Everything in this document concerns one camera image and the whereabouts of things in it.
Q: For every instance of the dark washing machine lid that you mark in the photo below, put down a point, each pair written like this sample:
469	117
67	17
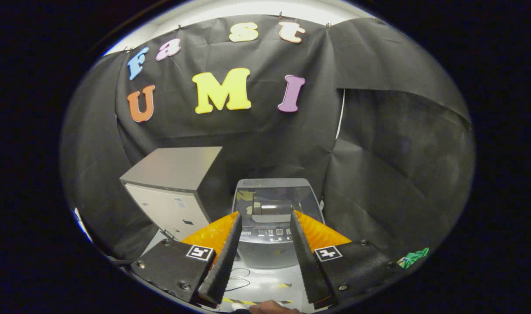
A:
270	196

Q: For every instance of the green crumpled bag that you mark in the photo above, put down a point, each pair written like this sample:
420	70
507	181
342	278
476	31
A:
413	257

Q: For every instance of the grey cabinet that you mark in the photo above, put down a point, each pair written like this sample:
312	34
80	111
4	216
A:
178	170

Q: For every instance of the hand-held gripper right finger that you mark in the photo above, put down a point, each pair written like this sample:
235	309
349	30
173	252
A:
304	261

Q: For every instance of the yellow black floor tape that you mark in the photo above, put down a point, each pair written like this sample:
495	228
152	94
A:
243	302

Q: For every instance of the grey washing machine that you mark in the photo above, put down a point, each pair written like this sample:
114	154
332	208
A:
265	253

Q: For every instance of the black backdrop cloth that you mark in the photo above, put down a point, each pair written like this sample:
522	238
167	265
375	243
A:
400	174

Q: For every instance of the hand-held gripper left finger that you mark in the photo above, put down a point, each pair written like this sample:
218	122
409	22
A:
226	261

